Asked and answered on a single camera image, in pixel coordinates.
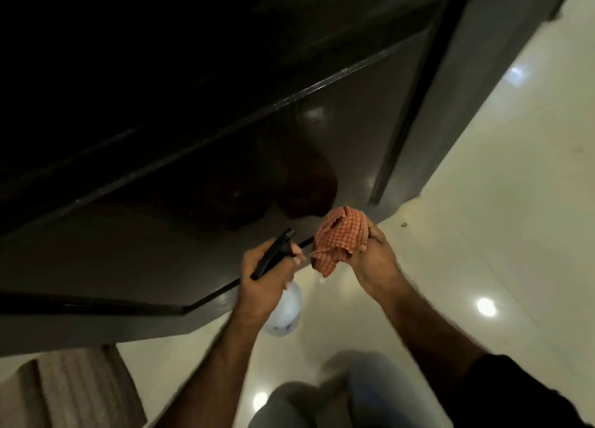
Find grey trousers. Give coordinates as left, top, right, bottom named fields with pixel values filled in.
left=249, top=351, right=433, bottom=428

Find person's right hand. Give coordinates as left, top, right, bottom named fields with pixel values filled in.
left=348, top=218, right=410, bottom=305

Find brown striped doormat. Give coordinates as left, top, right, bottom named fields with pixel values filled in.
left=0, top=346, right=148, bottom=428

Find orange checked cloth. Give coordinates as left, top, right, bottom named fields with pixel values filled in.
left=309, top=205, right=371, bottom=279

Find white spray bottle black trigger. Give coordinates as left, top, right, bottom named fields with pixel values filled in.
left=250, top=229, right=304, bottom=338

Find person's left hand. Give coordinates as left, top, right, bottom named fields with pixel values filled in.
left=232, top=239, right=307, bottom=324

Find person's left forearm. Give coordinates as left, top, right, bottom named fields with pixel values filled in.
left=151, top=309, right=266, bottom=428

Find black wooden door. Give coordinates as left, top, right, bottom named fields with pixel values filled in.
left=0, top=0, right=475, bottom=357

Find person's right forearm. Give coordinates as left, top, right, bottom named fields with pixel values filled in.
left=379, top=279, right=489, bottom=391

